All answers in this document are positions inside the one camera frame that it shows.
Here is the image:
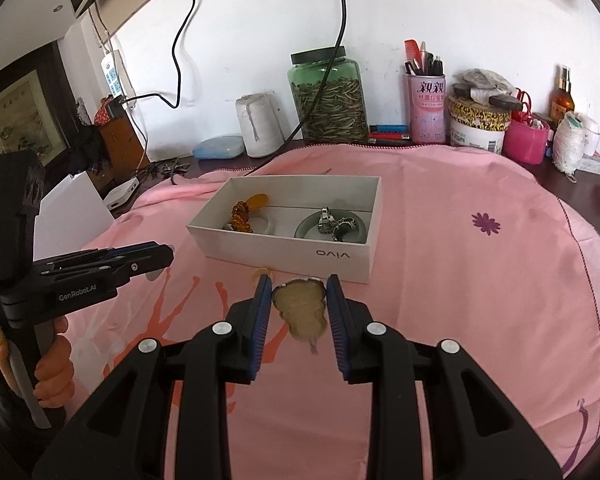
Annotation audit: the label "framed painting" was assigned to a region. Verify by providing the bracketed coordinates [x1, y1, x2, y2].
[0, 67, 68, 173]

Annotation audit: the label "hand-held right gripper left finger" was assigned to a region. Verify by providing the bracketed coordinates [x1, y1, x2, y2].
[32, 274, 273, 480]

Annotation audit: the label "silver filigree ornament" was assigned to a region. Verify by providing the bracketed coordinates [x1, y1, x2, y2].
[331, 216, 359, 242]

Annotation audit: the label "white router box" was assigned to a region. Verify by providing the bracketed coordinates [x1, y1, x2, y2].
[105, 177, 141, 211]

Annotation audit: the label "small white jar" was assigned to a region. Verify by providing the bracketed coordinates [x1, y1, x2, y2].
[582, 117, 600, 156]

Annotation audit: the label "gold brown pendant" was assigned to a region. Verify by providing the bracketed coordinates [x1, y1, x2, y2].
[231, 200, 253, 233]

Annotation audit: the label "red cloth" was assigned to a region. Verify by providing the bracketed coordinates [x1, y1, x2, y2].
[94, 97, 118, 126]

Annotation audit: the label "blue soap box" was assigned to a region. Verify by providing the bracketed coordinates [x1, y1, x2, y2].
[192, 135, 246, 160]

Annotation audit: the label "bundle of dark cables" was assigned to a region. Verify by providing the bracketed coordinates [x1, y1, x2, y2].
[147, 159, 193, 183]

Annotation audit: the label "white thread roll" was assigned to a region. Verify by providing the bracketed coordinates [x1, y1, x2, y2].
[236, 93, 284, 158]

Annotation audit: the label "person's left hand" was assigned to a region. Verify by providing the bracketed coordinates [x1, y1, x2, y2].
[0, 316, 76, 407]

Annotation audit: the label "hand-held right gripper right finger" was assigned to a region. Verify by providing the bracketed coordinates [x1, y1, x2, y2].
[326, 274, 563, 480]

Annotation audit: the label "white wall power strip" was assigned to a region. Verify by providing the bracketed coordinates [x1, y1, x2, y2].
[101, 50, 126, 101]

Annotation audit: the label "white board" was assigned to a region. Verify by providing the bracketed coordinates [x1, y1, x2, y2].
[32, 170, 116, 262]

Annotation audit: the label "white tub with yellow band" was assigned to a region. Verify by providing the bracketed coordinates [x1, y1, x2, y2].
[447, 95, 512, 156]

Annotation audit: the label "green glass jar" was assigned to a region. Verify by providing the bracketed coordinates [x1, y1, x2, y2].
[287, 46, 370, 145]

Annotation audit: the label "pink pen cup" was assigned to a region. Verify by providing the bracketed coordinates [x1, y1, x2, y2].
[406, 72, 448, 145]

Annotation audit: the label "red scissors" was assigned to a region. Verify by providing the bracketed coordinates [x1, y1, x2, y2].
[512, 89, 534, 123]

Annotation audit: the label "white thread ball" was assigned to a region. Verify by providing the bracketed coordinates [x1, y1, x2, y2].
[552, 111, 588, 175]

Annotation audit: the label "red comb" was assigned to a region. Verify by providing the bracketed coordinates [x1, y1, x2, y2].
[404, 39, 423, 74]

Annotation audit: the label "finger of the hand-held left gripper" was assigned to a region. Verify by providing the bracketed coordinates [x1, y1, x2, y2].
[39, 255, 175, 291]
[45, 241, 175, 273]

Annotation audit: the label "amber glass bottle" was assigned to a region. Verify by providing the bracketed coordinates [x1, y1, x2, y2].
[550, 65, 576, 117]

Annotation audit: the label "pale jade bangle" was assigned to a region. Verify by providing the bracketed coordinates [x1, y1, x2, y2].
[250, 214, 277, 236]

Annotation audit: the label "pink printed cloth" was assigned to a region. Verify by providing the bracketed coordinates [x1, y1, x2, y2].
[65, 141, 600, 480]

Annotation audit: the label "grey cloth bundle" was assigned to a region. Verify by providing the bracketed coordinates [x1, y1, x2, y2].
[452, 69, 523, 111]

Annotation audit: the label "white cardboard box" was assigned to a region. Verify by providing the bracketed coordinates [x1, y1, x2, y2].
[186, 175, 384, 285]

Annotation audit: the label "black power cable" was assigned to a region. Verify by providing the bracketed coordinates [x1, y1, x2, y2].
[244, 0, 348, 177]
[122, 0, 201, 110]

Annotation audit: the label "green jade bangle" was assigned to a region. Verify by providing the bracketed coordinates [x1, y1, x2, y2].
[294, 210, 371, 245]

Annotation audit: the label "brown wooden box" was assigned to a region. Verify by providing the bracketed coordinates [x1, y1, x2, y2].
[100, 110, 147, 172]

